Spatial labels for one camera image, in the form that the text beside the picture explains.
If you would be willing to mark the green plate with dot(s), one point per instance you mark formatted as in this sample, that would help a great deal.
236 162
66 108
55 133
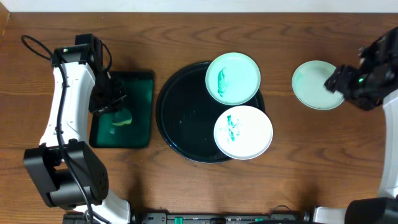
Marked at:
308 85
232 78

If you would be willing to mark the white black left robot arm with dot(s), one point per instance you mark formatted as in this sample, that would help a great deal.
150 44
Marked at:
64 169

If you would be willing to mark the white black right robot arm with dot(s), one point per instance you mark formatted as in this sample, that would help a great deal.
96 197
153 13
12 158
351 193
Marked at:
382 208

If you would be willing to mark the white plate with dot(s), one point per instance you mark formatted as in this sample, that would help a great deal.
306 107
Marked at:
243 132

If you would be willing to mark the green sponge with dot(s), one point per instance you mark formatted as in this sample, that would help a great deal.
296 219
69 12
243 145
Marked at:
122 117

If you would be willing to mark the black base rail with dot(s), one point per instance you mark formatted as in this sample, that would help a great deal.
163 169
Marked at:
162 218

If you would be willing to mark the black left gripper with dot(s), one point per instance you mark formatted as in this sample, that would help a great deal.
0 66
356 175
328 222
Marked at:
107 104

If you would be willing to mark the round black tray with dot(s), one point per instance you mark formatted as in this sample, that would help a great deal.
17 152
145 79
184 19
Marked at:
186 114

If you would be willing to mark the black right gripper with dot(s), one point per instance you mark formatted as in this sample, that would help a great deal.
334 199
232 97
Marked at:
341 80

